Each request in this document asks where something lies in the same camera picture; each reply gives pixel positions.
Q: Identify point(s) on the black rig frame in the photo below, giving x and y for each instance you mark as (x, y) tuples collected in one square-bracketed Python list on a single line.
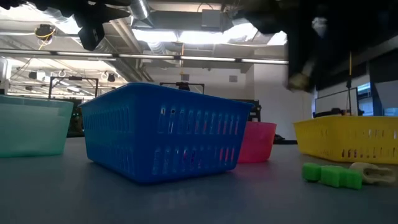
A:
[(182, 84)]

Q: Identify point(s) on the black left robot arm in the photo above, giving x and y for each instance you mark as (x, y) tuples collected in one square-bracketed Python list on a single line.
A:
[(46, 4)]

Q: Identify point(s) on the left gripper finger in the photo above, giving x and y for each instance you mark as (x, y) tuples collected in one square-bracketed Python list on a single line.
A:
[(115, 13)]

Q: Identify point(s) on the long ceiling light strip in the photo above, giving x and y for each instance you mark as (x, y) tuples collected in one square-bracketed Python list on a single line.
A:
[(205, 58)]

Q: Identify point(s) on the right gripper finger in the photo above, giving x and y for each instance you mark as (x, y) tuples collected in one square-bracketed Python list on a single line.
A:
[(300, 53)]

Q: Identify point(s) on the black table frame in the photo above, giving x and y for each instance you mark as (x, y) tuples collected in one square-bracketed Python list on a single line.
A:
[(284, 141)]

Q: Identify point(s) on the silver round air duct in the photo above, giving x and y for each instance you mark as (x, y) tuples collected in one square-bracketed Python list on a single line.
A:
[(140, 9)]

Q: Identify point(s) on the teal plastic bin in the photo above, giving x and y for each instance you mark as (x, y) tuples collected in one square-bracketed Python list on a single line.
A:
[(31, 130)]

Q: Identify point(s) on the pink plastic bowl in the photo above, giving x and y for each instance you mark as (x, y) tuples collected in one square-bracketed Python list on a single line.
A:
[(258, 143)]

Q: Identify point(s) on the beige plastic skull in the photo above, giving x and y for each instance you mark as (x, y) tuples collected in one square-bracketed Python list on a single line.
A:
[(298, 82), (373, 175)]

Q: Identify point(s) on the blue plastic basket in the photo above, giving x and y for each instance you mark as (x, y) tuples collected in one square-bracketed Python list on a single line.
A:
[(124, 140)]

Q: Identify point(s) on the grey wall vent grille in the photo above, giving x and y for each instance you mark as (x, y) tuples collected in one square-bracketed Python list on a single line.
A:
[(233, 78), (185, 77)]

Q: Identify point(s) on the yellow plastic basket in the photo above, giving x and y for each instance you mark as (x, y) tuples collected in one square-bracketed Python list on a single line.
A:
[(326, 137)]

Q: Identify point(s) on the green plastic monster hand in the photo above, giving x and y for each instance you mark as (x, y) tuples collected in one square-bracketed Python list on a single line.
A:
[(332, 176)]

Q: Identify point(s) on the black background robot rig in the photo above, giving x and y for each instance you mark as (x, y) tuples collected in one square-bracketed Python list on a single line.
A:
[(255, 112)]

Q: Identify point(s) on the grey ceiling air unit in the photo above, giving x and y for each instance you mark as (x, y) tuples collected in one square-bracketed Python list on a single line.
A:
[(211, 19)]

